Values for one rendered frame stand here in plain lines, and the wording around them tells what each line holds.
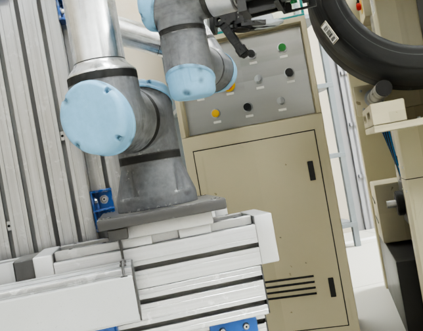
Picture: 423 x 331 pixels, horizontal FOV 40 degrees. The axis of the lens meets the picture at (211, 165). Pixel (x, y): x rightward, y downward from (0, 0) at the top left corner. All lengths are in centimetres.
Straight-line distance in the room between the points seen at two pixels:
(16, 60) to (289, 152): 124
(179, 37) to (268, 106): 140
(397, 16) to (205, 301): 128
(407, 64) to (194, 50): 82
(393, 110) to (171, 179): 77
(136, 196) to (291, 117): 131
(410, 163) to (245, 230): 104
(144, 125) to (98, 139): 9
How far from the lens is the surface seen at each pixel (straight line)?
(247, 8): 91
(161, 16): 94
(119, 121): 91
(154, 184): 104
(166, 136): 106
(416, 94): 200
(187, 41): 91
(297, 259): 227
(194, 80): 90
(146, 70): 494
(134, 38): 162
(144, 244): 105
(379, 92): 164
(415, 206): 203
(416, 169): 202
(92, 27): 97
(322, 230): 225
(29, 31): 128
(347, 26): 162
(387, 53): 162
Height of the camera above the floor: 78
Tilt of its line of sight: level
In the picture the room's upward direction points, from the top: 10 degrees counter-clockwise
